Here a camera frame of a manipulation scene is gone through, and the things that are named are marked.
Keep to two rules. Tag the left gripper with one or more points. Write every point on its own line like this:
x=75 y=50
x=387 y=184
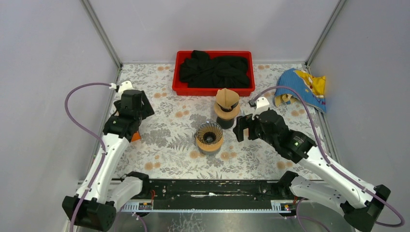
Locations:
x=140 y=113

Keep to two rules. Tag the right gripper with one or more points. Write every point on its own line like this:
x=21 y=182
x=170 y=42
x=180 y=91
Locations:
x=243 y=122

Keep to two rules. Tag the wooden ring holder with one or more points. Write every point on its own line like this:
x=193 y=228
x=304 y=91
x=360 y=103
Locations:
x=226 y=115
x=209 y=148

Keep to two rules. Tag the dark red glass carafe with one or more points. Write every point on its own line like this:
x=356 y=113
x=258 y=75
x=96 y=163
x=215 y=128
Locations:
x=225 y=123

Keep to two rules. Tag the grey glass dripper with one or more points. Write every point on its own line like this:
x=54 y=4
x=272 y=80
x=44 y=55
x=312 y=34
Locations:
x=209 y=133

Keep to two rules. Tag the orange coffee filter box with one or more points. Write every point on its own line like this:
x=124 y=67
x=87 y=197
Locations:
x=136 y=136

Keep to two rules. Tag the single brown paper filter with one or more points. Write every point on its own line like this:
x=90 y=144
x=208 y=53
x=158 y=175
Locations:
x=227 y=97

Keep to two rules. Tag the clear glass carafe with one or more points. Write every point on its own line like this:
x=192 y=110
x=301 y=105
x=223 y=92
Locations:
x=206 y=152

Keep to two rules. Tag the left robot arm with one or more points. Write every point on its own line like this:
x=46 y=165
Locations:
x=91 y=207

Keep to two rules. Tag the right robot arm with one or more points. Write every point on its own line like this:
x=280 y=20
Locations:
x=359 y=202

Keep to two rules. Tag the red plastic bin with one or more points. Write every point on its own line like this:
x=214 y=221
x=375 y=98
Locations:
x=182 y=89

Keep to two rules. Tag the black cloth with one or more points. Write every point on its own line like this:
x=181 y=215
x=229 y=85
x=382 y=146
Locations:
x=202 y=71

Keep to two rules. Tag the blue and yellow cloth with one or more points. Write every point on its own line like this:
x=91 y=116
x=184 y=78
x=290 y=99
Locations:
x=298 y=85

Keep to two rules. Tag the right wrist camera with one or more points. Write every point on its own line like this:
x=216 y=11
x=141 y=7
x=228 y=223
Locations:
x=260 y=105

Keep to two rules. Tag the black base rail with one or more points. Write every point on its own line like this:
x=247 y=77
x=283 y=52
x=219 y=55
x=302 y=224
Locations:
x=214 y=196

